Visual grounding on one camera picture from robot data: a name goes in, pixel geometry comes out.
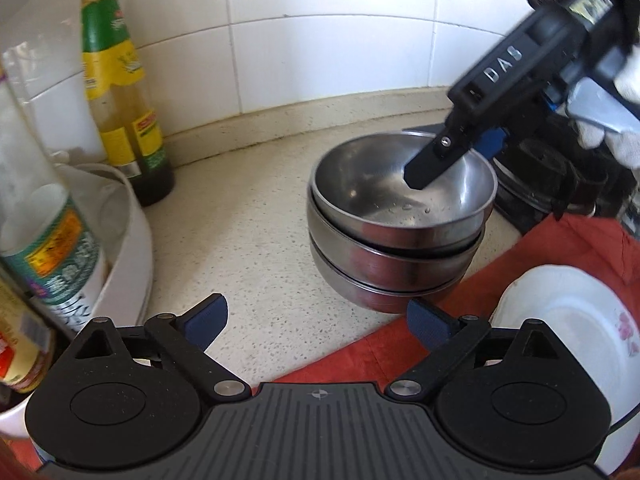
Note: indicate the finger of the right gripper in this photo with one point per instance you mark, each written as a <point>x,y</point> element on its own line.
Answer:
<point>435,158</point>
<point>490,142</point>

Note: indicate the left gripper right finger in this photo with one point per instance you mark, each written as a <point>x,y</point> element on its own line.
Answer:
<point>449,342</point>

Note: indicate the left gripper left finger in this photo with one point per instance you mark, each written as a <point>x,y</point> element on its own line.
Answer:
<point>183,340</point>

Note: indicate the steel bowl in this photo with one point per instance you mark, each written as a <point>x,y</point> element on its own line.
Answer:
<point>359,186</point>
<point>396,270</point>
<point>372,298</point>

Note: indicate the white gloved right hand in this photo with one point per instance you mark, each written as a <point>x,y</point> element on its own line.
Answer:
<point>601,118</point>

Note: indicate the white round rack tray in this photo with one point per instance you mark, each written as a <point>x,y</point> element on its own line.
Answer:
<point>105,195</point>

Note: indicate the red cloth mat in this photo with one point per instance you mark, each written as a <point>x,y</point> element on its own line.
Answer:
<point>600,247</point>

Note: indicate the white floral plate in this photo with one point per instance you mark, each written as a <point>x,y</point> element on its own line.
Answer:
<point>565,393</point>

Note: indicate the brown sauce bottle red label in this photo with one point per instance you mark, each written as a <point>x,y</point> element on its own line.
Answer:
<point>27,342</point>

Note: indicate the clear vinegar bottle green label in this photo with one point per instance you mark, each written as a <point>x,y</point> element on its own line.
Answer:
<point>46,242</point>

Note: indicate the yellow green label sauce bottle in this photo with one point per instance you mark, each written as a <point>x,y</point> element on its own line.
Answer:
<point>114,81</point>

